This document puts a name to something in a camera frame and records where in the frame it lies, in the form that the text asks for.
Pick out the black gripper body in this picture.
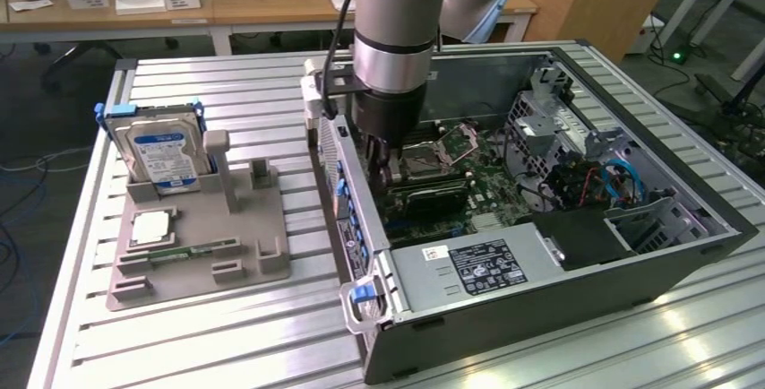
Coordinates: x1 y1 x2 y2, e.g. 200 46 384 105
355 86 427 146

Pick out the CPU socket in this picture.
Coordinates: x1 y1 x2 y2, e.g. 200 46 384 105
400 140 448 180

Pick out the black RAM stick with label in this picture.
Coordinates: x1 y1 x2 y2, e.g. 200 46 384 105
399 173 471 194

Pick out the metal socket cover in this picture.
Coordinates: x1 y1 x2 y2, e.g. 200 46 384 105
439 122 481 158

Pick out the green motherboard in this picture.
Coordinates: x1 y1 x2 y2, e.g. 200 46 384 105
352 122 521 249

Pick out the silver chipset heatsink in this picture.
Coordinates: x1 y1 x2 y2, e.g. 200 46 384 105
471 213 508 232

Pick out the perforated metal drive cage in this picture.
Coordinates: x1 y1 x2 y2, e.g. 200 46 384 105
504 88 603 175

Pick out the grey power supply unit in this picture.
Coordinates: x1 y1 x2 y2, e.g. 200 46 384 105
381 221 568 316

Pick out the grey plastic parts rack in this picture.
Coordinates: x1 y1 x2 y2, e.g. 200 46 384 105
104 130 296 316

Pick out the hard disk in blue carrier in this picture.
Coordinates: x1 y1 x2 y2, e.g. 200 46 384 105
94 100 209 196

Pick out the black plastic shroud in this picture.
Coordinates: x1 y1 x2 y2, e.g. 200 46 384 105
533 206 640 272

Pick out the green RAM stick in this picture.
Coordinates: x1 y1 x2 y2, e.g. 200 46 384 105
147 244 233 264

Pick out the silver CPU chip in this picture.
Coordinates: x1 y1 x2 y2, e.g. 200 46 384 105
130 213 174 247

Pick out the wooden cabinet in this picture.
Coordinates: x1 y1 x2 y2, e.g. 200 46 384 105
501 0 688 64

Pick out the open black PC case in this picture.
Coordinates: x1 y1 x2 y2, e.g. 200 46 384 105
303 46 761 386

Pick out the grey metal disk bay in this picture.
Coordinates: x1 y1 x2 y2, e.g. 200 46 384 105
601 194 719 256

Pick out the white box with round bowl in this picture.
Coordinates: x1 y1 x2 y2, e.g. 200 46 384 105
112 0 168 17

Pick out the black office chair base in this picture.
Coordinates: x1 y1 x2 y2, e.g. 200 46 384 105
32 39 124 92

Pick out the black equipment stand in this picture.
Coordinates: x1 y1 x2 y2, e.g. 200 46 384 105
692 41 765 148

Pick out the wooden desk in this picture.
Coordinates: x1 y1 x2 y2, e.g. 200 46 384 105
0 0 539 56

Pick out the white paper tag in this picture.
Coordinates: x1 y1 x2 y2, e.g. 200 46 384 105
7 0 55 13

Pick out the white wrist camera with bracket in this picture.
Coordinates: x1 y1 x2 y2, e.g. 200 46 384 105
301 70 373 124

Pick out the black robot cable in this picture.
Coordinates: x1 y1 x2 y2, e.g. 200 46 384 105
320 0 361 120

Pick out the red wire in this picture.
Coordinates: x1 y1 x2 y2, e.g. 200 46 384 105
583 168 600 204

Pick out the blue wire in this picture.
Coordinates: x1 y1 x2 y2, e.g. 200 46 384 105
601 160 645 207

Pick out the white table frame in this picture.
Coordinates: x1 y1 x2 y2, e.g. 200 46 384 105
655 0 765 81

